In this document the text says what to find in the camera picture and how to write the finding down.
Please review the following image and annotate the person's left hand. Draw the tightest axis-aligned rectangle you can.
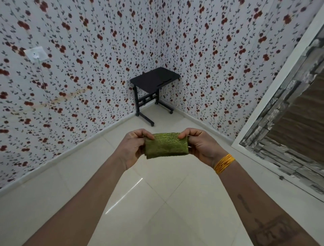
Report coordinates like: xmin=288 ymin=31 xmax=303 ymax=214
xmin=114 ymin=128 xmax=155 ymax=172

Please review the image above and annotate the person's right hand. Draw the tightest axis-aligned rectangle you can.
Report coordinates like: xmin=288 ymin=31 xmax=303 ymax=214
xmin=178 ymin=128 xmax=228 ymax=170

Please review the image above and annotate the green cleaning cloth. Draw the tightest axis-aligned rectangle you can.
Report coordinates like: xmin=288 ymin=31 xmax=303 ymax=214
xmin=144 ymin=132 xmax=190 ymax=159

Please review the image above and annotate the person's right forearm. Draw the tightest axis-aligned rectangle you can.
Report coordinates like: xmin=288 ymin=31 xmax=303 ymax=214
xmin=219 ymin=161 xmax=319 ymax=246

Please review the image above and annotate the person's left forearm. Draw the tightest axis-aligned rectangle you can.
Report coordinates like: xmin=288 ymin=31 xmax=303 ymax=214
xmin=23 ymin=154 xmax=127 ymax=246

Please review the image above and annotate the yellow thread wristband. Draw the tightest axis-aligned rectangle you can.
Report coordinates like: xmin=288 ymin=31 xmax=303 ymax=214
xmin=213 ymin=154 xmax=236 ymax=175

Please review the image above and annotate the black chair base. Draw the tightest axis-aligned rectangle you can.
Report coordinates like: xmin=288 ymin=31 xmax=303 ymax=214
xmin=130 ymin=67 xmax=181 ymax=127

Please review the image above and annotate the white wall socket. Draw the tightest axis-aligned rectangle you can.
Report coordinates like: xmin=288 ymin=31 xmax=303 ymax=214
xmin=24 ymin=45 xmax=50 ymax=64

